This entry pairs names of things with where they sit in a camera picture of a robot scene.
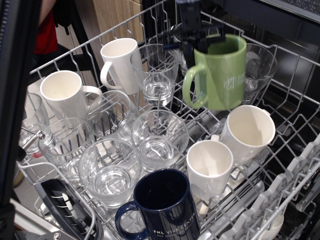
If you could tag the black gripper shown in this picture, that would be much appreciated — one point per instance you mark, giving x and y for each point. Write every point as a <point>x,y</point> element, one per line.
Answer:
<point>193,34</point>

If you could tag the green ceramic mug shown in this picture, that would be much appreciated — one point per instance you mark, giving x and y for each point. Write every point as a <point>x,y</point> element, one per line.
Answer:
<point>216,81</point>

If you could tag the person forearm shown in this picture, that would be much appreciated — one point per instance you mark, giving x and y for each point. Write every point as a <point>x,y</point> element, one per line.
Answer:
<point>45,8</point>

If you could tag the tall white mug back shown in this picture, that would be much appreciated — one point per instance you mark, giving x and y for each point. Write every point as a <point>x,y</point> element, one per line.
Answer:
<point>117,72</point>

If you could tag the white mug right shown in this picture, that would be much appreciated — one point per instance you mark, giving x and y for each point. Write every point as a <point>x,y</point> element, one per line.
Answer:
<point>246,132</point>

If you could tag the white mug front centre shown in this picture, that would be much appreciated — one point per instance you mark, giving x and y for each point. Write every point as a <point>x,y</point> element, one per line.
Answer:
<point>209,165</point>

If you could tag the white mug left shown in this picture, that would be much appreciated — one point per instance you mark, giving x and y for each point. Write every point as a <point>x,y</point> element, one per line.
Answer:
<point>65,94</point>

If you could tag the navy blue printed mug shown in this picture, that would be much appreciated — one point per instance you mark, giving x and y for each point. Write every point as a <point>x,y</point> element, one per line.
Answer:
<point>164,200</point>

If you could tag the clear glass back top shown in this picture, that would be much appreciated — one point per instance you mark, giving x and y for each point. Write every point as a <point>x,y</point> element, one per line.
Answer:
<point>177,39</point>

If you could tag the clear glass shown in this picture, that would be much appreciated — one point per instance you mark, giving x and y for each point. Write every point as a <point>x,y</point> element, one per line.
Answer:
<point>35,117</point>
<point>65,142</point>
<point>160,137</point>
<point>110,169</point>
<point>177,39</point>
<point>156,71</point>
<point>261,66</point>
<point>112,115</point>

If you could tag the clear glass back centre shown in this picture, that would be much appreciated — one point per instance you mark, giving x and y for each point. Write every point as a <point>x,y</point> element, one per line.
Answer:
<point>156,71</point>

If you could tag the clear glass back right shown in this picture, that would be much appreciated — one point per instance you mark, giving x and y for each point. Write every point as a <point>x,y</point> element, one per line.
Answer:
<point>261,66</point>

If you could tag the clear glass middle left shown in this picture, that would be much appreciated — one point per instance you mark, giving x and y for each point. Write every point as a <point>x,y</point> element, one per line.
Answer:
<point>112,115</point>

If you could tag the clear glass front left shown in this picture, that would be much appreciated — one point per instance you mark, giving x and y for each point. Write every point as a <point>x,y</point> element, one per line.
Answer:
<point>65,142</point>

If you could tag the grey plastic tine holder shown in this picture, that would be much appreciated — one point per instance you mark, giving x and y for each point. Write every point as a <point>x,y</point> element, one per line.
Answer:
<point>273,201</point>

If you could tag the clear glass far left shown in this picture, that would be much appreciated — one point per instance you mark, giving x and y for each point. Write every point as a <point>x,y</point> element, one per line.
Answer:
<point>35,117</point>

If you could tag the metal clamp screw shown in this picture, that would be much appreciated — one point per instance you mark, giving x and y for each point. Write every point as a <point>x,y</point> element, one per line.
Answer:
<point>34,136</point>

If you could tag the grey wire dishwasher rack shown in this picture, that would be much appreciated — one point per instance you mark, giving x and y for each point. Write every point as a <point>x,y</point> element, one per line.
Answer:
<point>296,117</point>

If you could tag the black rack handle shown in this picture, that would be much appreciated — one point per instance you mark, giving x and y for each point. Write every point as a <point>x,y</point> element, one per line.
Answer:
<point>69,213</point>

